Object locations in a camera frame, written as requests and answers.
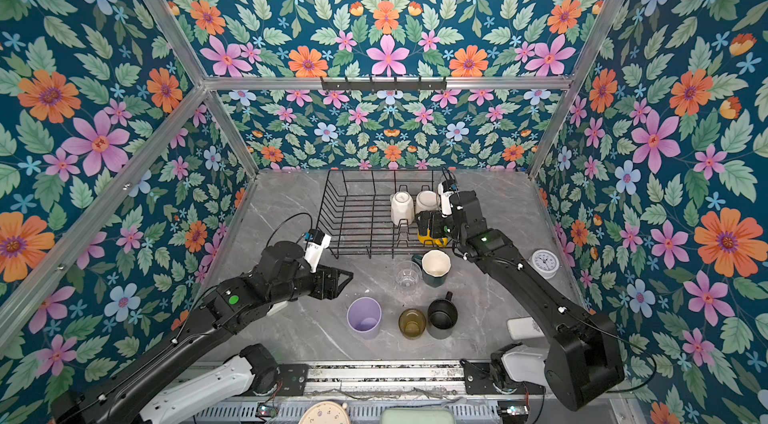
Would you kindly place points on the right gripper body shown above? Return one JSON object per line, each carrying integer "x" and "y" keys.
{"x": 440, "y": 227}

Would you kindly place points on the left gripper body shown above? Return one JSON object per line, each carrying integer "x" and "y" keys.
{"x": 321, "y": 286}

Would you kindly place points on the white mug red interior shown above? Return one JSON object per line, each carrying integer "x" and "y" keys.
{"x": 427, "y": 201}

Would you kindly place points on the cream white octagonal mug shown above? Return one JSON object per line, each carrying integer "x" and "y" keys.
{"x": 402, "y": 208}

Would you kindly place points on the lilac plastic cup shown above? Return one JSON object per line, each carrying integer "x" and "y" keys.
{"x": 364, "y": 317}

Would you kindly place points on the green mug white interior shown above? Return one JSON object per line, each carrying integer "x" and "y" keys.
{"x": 435, "y": 266}

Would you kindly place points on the clear glass cup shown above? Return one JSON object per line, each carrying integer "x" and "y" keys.
{"x": 408, "y": 280}

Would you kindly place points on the yellow plastic mug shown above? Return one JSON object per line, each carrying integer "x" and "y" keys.
{"x": 433, "y": 237}

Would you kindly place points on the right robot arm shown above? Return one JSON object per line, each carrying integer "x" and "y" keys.
{"x": 582, "y": 358}

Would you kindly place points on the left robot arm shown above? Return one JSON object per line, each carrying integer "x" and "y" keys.
{"x": 145, "y": 391}

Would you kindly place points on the olive tinted glass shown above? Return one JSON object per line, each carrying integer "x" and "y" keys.
{"x": 412, "y": 323}

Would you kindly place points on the black mug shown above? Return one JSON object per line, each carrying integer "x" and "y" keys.
{"x": 442, "y": 317}

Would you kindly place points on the small white alarm clock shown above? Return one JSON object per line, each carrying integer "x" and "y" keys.
{"x": 546, "y": 263}

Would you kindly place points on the round beige plate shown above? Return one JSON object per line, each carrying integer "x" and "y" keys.
{"x": 326, "y": 412}

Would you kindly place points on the white box right side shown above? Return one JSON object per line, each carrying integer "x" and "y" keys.
{"x": 524, "y": 328}

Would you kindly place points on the green sponge block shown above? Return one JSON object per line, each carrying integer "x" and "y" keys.
{"x": 417, "y": 416}

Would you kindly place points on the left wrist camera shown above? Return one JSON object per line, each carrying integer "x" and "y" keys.
{"x": 316, "y": 241}

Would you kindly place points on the black wire dish rack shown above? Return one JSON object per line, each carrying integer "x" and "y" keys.
{"x": 355, "y": 210}

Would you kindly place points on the aluminium front rail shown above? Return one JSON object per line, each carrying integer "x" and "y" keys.
{"x": 386, "y": 378}

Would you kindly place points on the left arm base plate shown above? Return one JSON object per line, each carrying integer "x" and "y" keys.
{"x": 290, "y": 380}

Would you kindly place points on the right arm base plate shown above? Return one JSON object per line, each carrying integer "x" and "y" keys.
{"x": 490, "y": 377}

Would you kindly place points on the black hook rail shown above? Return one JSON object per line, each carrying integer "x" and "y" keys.
{"x": 371, "y": 84}

